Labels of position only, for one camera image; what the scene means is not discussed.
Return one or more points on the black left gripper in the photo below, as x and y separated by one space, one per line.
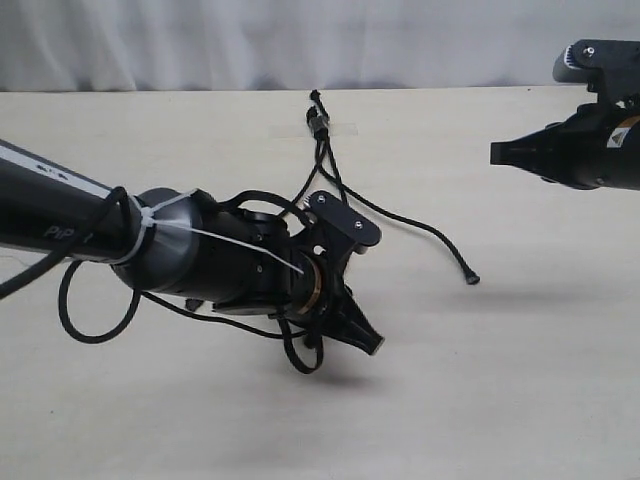
322 253

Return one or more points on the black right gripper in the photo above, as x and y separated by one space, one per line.
596 147

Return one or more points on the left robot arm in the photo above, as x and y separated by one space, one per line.
254 254

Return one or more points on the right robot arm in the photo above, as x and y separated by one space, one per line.
608 68

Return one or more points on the clear adhesive tape strip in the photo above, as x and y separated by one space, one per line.
300 131

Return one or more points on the white zip tie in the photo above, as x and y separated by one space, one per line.
148 220

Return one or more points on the white backdrop curtain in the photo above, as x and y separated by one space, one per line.
294 45

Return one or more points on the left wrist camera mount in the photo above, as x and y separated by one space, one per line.
342 223

